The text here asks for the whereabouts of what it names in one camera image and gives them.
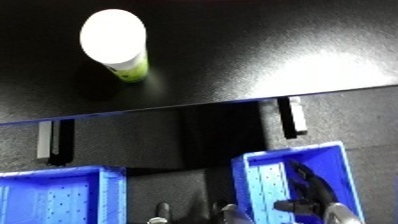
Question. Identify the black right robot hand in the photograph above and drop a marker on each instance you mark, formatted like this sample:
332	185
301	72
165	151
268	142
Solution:
317	190

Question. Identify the white paper cup green band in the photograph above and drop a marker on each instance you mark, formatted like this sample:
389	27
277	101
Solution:
112	36

